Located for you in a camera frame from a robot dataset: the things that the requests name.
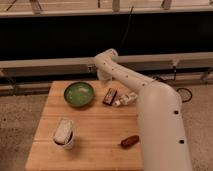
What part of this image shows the black coiled floor cable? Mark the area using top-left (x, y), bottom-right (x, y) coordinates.
top-left (175, 87), bottom-right (194, 104)

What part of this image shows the clear plastic water bottle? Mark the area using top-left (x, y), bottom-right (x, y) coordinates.
top-left (113, 92), bottom-right (137, 107)

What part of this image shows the dark brown snack bar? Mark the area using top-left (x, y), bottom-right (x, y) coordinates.
top-left (103, 88), bottom-right (117, 105)

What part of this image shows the white cup with sponge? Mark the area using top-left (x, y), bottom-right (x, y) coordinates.
top-left (53, 119), bottom-right (74, 149)

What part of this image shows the green ceramic bowl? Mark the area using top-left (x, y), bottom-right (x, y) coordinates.
top-left (64, 82), bottom-right (94, 107)

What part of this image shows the dark red chili pepper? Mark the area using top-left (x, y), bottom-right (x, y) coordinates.
top-left (120, 135), bottom-right (139, 149)

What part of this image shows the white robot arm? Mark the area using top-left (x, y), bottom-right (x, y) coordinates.
top-left (93, 49), bottom-right (193, 171)

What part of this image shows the black hanging cable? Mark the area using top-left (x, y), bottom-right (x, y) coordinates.
top-left (118, 5), bottom-right (135, 51)

